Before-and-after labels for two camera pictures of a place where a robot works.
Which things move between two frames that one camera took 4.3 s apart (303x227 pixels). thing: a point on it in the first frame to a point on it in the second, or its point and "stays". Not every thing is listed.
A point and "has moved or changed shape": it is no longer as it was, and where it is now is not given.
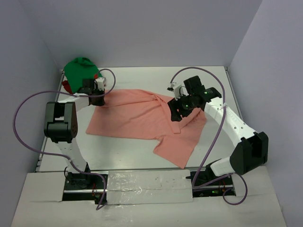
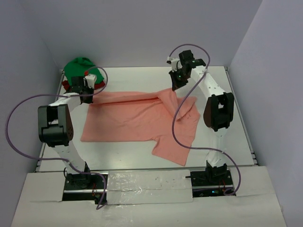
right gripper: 173,104 to 176,84
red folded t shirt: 66,85 stays
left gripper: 101,102 to 91,90
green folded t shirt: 76,69 stays
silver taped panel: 140,187 stays
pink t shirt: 144,114 has moved or changed shape
